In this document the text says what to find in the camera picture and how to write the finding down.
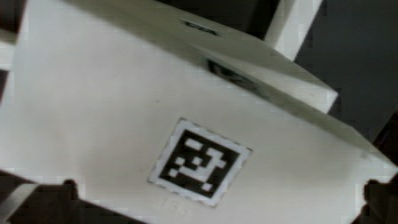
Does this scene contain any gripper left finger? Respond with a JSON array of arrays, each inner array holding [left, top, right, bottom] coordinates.
[[0, 170, 136, 224]]

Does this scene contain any white cabinet top block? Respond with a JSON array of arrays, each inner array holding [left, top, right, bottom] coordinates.
[[0, 0, 396, 224]]

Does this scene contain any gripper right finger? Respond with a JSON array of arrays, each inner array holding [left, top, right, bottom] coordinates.
[[351, 180, 398, 224]]

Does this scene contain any white cabinet body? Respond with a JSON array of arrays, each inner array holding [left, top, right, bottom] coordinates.
[[67, 0, 337, 113]]

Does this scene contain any white L-shaped obstacle frame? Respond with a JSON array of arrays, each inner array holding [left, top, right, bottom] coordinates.
[[264, 0, 323, 60]]

